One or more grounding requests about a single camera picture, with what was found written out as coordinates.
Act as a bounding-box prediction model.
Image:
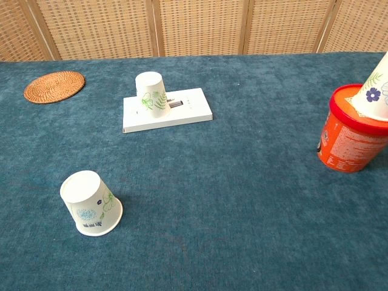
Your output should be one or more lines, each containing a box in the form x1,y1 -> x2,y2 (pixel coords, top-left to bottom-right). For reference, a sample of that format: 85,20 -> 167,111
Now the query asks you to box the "round woven rattan coaster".
23,71 -> 86,104

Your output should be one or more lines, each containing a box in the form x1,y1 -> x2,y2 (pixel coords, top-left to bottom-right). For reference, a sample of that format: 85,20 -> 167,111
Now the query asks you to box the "woven bamboo screen panel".
151,0 -> 252,58
27,0 -> 160,61
239,0 -> 339,55
0,0 -> 61,62
315,0 -> 388,54

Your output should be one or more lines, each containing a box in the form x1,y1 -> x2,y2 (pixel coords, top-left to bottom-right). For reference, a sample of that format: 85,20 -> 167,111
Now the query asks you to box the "orange tub with red lid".
316,84 -> 388,174

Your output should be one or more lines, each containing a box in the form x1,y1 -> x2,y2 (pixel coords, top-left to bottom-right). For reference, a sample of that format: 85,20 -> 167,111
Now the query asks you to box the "white cup blue flower print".
351,50 -> 388,122

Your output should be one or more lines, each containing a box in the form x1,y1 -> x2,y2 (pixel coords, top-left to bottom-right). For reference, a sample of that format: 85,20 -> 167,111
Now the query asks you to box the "blue plush table cover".
0,52 -> 388,291

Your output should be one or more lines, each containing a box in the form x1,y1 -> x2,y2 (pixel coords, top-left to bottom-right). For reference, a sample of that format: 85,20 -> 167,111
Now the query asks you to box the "white cup blue dandelion print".
59,170 -> 124,237

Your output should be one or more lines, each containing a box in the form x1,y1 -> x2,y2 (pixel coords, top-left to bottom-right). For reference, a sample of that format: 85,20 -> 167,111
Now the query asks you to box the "white cup green flower print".
135,72 -> 170,119

